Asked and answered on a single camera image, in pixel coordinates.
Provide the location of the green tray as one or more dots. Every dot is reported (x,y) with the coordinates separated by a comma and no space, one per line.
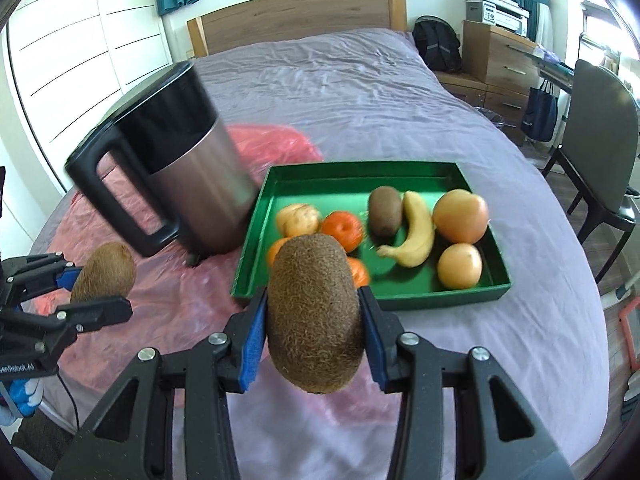
(330,180)

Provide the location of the red plastic frame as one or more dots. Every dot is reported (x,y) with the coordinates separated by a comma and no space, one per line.
(629,330)

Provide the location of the grey black chair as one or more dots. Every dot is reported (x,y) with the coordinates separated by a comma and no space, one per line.
(600,135)

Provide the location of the person's left hand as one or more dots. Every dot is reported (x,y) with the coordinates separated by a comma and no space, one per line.
(22,397)

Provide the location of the wooden dresser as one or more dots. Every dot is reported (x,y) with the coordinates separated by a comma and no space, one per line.
(500,75)

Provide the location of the wooden headboard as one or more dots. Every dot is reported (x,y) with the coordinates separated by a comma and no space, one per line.
(300,20)

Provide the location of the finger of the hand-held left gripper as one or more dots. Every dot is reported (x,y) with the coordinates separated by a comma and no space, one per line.
(95,312)
(37,272)

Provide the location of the yellow red apple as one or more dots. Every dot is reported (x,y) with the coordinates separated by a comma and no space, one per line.
(460,215)

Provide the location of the window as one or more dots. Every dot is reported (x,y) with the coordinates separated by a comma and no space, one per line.
(607,25)

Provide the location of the white printer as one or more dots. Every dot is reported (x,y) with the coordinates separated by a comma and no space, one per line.
(497,14)

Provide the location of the striped yellow pepino melon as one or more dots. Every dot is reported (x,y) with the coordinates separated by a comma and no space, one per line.
(297,217)

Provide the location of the black steel electric kettle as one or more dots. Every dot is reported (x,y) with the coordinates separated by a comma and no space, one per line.
(190,170)

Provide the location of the white wardrobe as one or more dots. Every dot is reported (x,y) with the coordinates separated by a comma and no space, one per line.
(85,50)

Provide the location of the yellow banana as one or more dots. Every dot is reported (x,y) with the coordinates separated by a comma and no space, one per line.
(412,235)

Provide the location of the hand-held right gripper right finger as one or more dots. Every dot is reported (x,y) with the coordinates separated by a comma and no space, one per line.
(375,355)

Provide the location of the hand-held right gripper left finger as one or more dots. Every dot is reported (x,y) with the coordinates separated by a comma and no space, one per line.
(250,355)

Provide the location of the orange tangerine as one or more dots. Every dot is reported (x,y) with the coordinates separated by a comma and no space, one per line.
(342,230)
(275,252)
(357,272)

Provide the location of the dark blue tote bag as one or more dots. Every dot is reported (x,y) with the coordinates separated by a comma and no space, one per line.
(540,112)

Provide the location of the pink plastic sheet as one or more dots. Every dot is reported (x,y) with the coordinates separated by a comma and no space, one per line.
(190,300)

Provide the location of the black backpack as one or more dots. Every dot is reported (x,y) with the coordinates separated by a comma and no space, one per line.
(437,45)

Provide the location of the desk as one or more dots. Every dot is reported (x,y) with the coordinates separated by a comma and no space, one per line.
(557,67)

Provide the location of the brown kiwi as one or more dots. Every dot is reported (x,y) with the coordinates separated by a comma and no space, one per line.
(315,310)
(102,270)
(385,210)

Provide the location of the clear lined waste bin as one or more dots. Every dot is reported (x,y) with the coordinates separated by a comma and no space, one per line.
(489,117)

